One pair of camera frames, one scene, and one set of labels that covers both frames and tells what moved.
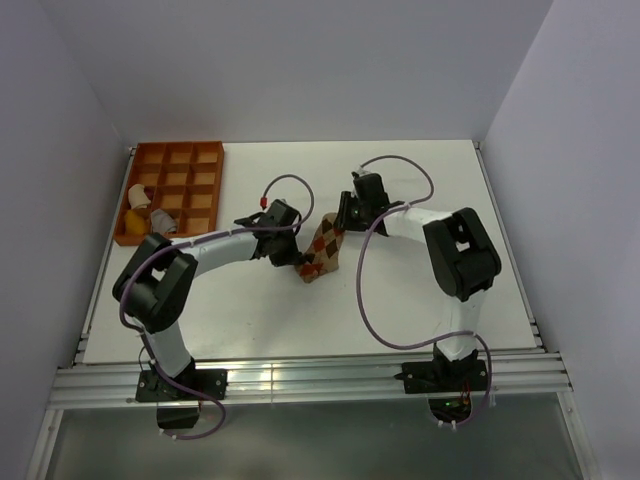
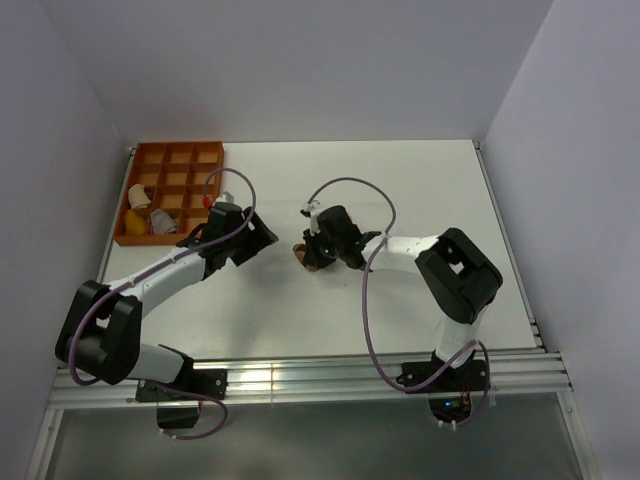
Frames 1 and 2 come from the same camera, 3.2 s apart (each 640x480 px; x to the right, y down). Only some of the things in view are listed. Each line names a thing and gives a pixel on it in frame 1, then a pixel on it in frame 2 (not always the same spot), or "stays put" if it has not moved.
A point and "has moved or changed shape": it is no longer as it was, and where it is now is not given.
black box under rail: [177, 417] stays put
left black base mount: [207, 382] stays put
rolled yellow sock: [133, 224] stays put
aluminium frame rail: [97, 381] stays put
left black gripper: [289, 258] -> [258, 238]
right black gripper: [343, 219] -> [312, 256]
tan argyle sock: [325, 245] has moved or changed shape
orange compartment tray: [182, 179] stays put
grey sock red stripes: [162, 223] stays put
